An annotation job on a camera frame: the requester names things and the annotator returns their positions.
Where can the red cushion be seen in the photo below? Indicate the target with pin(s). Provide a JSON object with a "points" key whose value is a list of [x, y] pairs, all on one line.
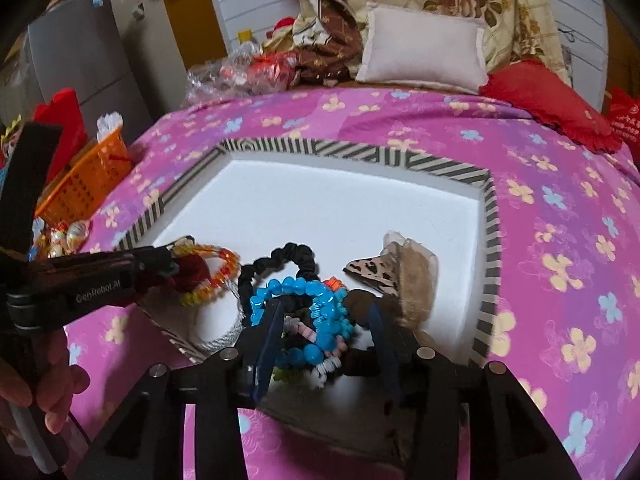
{"points": [[540, 95]]}

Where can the person's left hand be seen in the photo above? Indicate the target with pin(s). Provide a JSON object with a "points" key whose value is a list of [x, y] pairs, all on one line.
{"points": [[62, 380]]}

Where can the black scrunchie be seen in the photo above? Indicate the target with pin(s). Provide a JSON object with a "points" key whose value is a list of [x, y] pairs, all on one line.
{"points": [[300, 255]]}

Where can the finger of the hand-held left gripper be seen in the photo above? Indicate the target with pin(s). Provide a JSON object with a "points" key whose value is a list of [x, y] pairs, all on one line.
{"points": [[155, 265]]}

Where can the red printed bag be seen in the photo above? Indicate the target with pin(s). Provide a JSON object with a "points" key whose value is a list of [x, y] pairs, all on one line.
{"points": [[625, 115]]}

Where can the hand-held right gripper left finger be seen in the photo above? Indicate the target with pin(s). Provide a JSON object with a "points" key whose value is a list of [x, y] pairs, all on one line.
{"points": [[267, 355]]}

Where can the yellow wooden door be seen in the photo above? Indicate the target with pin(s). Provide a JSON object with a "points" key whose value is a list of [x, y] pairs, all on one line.
{"points": [[195, 20]]}

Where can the brown leopard hair accessories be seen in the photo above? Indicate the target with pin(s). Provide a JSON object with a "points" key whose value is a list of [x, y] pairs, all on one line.
{"points": [[417, 280]]}

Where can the grey refrigerator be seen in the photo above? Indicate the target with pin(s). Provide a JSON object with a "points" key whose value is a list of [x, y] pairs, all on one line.
{"points": [[85, 60]]}

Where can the clear plastic bag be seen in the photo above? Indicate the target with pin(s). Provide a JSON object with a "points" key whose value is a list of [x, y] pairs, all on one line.
{"points": [[215, 77]]}

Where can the red paper bag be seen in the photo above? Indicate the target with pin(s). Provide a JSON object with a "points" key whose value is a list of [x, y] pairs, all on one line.
{"points": [[65, 115]]}

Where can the striped cardboard box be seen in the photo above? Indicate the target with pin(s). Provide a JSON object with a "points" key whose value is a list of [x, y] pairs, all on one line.
{"points": [[350, 200]]}

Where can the red hair bow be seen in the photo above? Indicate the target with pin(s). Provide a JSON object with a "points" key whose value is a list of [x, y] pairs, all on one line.
{"points": [[192, 270]]}

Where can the red plush toy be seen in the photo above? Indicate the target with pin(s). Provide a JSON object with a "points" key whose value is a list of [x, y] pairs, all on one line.
{"points": [[282, 27]]}

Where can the leopard print hair bow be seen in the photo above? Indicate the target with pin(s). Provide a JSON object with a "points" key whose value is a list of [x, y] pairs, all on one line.
{"points": [[372, 272]]}

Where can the orange plastic basket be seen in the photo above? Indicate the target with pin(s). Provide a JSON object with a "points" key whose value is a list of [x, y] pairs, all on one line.
{"points": [[85, 185]]}

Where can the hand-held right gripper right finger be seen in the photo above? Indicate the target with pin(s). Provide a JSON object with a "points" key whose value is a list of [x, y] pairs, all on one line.
{"points": [[389, 365]]}

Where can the white tissue paper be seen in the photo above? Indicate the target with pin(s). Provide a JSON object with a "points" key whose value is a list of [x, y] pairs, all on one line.
{"points": [[110, 125]]}

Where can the red patterned pouch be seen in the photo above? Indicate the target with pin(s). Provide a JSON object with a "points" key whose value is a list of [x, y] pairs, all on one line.
{"points": [[272, 72]]}

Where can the white pillow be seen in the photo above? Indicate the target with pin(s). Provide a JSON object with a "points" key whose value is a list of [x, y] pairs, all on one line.
{"points": [[420, 50]]}

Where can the painted egg ornament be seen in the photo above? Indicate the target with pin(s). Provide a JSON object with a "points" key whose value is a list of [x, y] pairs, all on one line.
{"points": [[57, 245], [78, 235]]}

